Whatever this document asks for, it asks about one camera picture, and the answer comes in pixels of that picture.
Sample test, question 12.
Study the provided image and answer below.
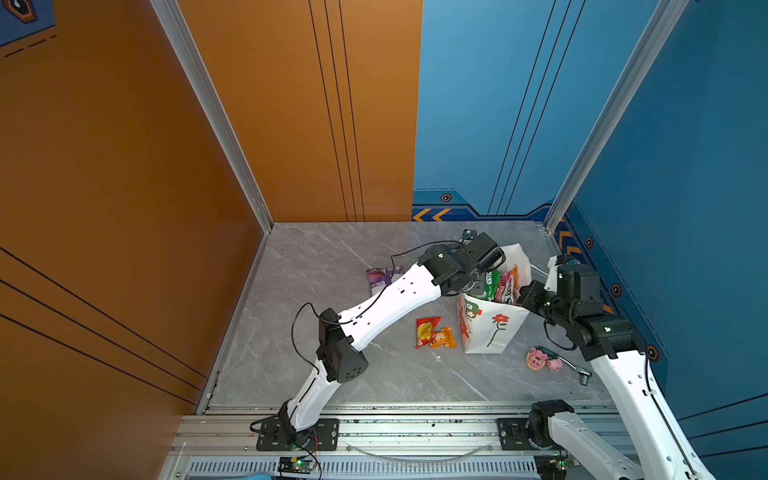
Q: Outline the orange Fox's fruits candy bag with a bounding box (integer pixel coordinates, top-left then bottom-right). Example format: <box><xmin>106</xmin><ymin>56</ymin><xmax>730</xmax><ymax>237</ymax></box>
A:
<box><xmin>493</xmin><ymin>267</ymin><xmax>518</xmax><ymax>305</ymax></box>

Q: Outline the white floral paper bag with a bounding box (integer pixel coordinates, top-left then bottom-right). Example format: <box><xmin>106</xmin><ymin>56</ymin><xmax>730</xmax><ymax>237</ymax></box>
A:
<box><xmin>458</xmin><ymin>244</ymin><xmax>533</xmax><ymax>354</ymax></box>

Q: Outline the purple white snack packet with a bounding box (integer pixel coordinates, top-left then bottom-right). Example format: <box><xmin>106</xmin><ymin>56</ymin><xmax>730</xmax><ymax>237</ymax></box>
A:
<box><xmin>366</xmin><ymin>266</ymin><xmax>404</xmax><ymax>296</ymax></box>

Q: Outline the green Fox's candy bag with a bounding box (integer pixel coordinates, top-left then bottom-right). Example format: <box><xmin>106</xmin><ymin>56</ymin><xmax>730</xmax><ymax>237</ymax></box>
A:
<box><xmin>467</xmin><ymin>269</ymin><xmax>501</xmax><ymax>301</ymax></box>

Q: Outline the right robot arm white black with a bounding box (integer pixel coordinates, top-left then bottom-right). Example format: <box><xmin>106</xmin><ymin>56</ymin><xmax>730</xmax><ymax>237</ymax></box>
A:
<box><xmin>519</xmin><ymin>255</ymin><xmax>713</xmax><ymax>479</ymax></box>

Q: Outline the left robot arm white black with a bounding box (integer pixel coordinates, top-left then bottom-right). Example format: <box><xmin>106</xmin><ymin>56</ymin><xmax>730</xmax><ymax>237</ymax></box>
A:
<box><xmin>277</xmin><ymin>233</ymin><xmax>506</xmax><ymax>438</ymax></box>

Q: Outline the orange small candy packet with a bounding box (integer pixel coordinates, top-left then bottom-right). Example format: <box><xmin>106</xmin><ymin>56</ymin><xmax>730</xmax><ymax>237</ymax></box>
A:
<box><xmin>429</xmin><ymin>326</ymin><xmax>457</xmax><ymax>349</ymax></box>

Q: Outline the red small snack packet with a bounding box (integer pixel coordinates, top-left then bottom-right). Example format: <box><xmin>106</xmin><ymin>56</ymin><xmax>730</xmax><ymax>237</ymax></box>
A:
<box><xmin>415</xmin><ymin>317</ymin><xmax>441</xmax><ymax>349</ymax></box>

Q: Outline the left electronics board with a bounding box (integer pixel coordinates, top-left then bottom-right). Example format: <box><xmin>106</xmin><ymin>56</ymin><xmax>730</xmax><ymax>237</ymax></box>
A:
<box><xmin>277</xmin><ymin>456</ymin><xmax>319</xmax><ymax>479</ymax></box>

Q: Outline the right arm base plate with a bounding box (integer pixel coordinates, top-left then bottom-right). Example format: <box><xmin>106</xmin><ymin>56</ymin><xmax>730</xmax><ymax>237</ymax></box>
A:
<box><xmin>496</xmin><ymin>418</ymin><xmax>538</xmax><ymax>451</ymax></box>

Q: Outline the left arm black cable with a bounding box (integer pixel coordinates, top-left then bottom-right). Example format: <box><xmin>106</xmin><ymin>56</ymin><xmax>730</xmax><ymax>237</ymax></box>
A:
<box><xmin>248</xmin><ymin>239</ymin><xmax>464</xmax><ymax>436</ymax></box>

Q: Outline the aluminium front rail frame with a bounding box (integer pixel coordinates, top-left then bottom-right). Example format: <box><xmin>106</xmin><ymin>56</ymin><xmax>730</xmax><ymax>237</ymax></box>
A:
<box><xmin>157</xmin><ymin>400</ymin><xmax>685</xmax><ymax>480</ymax></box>

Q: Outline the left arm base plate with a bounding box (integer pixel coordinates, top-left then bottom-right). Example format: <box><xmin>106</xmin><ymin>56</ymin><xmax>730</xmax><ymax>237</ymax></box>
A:
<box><xmin>250</xmin><ymin>417</ymin><xmax>339</xmax><ymax>453</ymax></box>

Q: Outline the right aluminium corner post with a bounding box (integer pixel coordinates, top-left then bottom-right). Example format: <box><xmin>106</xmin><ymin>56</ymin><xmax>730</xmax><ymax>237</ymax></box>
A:
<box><xmin>544</xmin><ymin>0</ymin><xmax>689</xmax><ymax>235</ymax></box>

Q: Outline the aluminium corner post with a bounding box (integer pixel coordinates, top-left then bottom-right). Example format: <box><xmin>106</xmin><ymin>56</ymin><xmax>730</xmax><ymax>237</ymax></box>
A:
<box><xmin>544</xmin><ymin>0</ymin><xmax>689</xmax><ymax>235</ymax></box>
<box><xmin>150</xmin><ymin>0</ymin><xmax>274</xmax><ymax>235</ymax></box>

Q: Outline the left aluminium corner post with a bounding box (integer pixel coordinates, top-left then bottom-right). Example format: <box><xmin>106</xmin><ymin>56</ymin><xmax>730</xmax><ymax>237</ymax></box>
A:
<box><xmin>150</xmin><ymin>0</ymin><xmax>274</xmax><ymax>235</ymax></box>

